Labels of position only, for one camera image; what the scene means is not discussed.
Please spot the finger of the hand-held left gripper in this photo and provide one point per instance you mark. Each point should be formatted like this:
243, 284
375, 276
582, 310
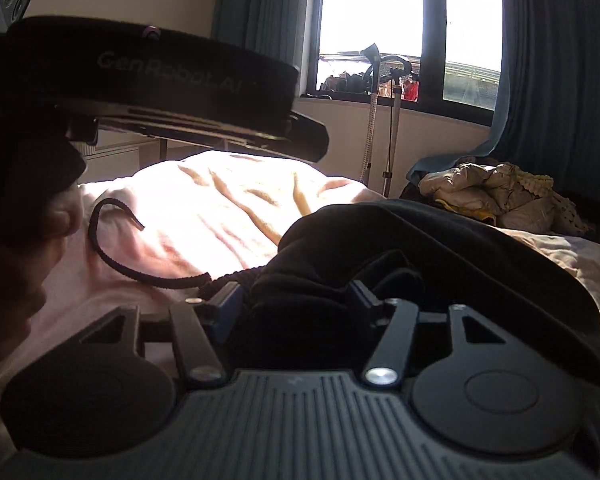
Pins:
307, 141

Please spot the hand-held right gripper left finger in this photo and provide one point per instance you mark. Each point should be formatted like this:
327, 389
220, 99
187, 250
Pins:
228, 305

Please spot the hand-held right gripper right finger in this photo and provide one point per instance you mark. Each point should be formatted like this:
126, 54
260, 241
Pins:
362, 301

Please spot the person's left hand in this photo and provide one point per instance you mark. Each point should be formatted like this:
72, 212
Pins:
10, 285

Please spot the garment steamer stand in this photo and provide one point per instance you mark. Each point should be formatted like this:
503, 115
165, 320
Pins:
394, 125

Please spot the cream fleece blanket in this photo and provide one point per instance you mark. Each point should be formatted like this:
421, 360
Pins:
220, 200

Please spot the red cloth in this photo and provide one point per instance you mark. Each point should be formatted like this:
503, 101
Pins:
411, 90

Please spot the blue curtain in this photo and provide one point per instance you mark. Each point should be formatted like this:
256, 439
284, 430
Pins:
555, 60
260, 10

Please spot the yellow cloth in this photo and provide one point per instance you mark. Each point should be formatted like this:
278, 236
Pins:
482, 216

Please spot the dark framed window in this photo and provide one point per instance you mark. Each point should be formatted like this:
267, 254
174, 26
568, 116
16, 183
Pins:
432, 35

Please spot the beige puffer jacket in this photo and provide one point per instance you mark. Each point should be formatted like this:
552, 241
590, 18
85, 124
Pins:
480, 185

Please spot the cream knit cloth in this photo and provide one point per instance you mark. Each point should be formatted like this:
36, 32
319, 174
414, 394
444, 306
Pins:
572, 217

